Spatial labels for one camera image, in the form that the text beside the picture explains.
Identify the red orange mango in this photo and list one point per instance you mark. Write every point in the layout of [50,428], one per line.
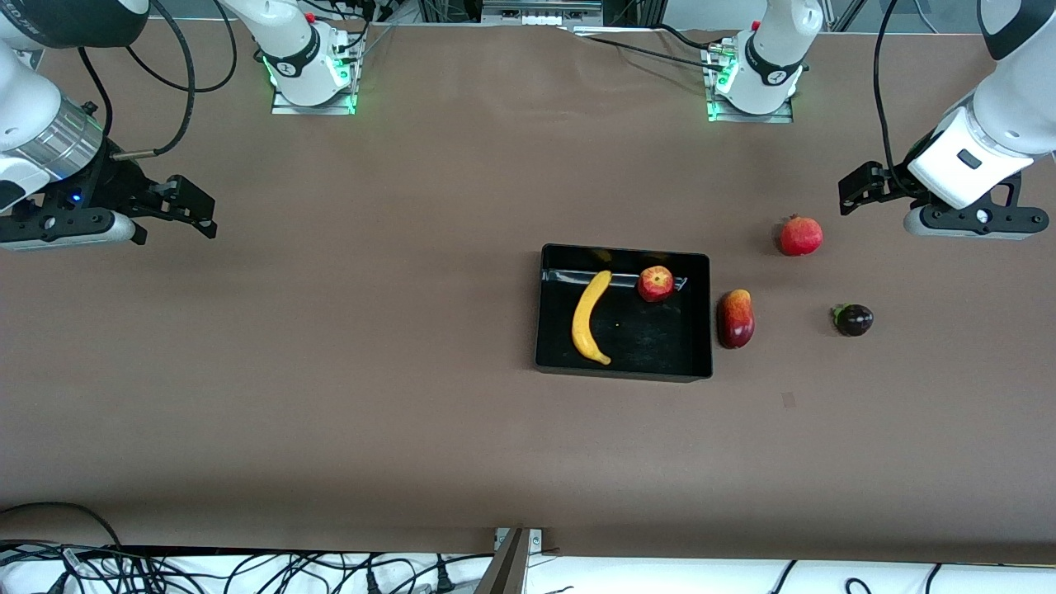
[735,320]

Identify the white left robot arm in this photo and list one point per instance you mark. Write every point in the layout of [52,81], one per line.
[775,49]

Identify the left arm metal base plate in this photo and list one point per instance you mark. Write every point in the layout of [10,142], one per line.
[719,115]

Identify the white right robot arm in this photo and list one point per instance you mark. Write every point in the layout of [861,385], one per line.
[25,99]

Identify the red pomegranate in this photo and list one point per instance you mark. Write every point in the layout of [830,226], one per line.
[801,236]

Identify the black rectangular plastic tray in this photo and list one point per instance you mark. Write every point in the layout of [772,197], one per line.
[643,338]

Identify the red yellow apple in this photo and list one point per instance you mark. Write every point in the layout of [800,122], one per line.
[655,284]

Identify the aluminium bracket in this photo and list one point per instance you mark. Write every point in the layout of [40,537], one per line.
[511,569]

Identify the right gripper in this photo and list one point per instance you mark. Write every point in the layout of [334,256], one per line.
[118,188]

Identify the yellow banana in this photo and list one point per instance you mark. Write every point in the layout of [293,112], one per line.
[584,318]

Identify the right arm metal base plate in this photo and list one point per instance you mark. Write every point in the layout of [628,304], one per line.
[285,105]

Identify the brown table cover sheet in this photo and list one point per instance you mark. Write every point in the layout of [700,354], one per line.
[330,371]

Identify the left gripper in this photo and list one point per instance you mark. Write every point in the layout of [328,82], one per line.
[894,181]

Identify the dark purple eggplant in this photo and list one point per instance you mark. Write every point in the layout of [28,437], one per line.
[855,320]

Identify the white power strip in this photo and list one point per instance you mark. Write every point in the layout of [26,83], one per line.
[540,16]

